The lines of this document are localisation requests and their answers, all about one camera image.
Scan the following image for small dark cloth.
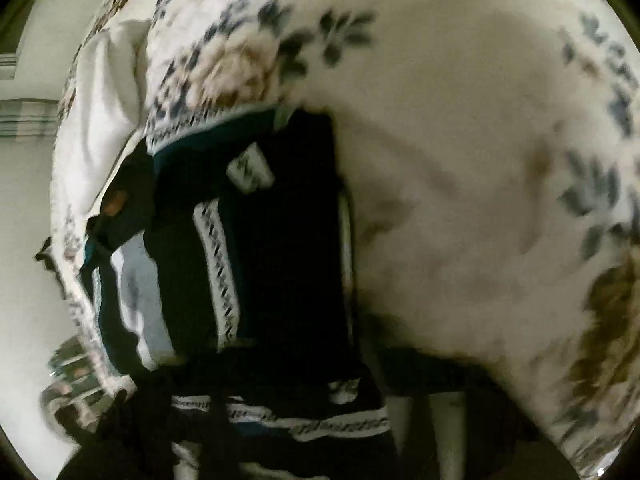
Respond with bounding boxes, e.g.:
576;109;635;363
34;236;57;274

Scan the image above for white floral blanket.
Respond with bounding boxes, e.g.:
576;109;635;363
50;0;640;476

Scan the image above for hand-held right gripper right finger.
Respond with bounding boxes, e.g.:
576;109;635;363
372;345;546;480

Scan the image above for pile of cluttered things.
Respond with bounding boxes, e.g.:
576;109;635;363
40;335;118;433

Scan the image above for white plain cloth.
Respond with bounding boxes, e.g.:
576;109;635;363
52;20;151;211

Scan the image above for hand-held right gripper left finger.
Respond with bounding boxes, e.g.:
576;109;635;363
197;355;240;480

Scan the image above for dark garment with patterned stripes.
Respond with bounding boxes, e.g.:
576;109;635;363
57;105;401;480

